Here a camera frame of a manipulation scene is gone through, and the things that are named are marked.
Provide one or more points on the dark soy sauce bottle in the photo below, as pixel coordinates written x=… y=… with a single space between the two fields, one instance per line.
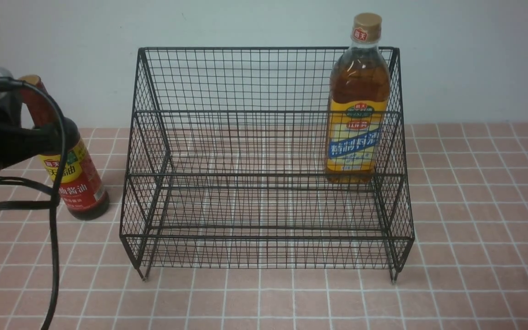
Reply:
x=81 y=187

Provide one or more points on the amber cooking wine bottle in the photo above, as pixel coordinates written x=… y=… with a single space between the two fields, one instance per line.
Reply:
x=359 y=92

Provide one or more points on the black wire mesh shelf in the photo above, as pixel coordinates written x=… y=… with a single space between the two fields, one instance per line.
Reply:
x=226 y=166

